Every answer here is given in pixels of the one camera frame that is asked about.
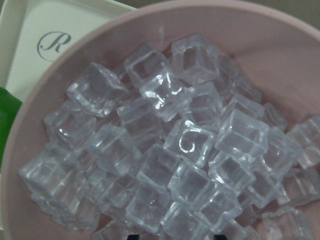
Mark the pink bowl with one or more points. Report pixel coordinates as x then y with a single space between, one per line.
277 53

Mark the green lime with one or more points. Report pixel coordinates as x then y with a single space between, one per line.
9 107

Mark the cream rabbit tray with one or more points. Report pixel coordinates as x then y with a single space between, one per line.
34 33

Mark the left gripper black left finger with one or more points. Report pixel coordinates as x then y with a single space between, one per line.
133 237

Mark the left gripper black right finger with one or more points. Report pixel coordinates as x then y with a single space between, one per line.
219 237

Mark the pile of clear ice cubes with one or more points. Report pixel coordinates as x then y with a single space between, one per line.
174 148

